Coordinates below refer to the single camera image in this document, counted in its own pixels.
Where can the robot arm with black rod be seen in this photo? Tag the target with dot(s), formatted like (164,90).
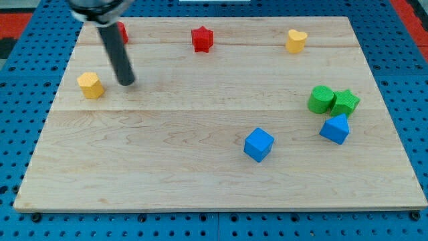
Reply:
(104,14)

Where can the red star block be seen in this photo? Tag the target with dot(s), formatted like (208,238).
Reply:
(202,39)

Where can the green star block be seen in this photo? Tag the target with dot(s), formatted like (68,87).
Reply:
(344,102)

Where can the wooden board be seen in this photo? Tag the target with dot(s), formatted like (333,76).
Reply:
(173,141)

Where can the blue cube block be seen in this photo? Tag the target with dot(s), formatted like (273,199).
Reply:
(258,144)

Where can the green cylinder block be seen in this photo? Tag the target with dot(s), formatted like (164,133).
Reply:
(320,99)

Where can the yellow heart block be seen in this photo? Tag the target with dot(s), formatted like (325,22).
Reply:
(296,41)

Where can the blue triangular prism block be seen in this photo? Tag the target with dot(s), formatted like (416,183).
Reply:
(336,129)

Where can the red block behind rod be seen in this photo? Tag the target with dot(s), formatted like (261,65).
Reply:
(123,31)

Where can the yellow hexagon block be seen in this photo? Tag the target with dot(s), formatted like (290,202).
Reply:
(90,85)

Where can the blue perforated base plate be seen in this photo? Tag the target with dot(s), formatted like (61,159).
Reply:
(32,74)

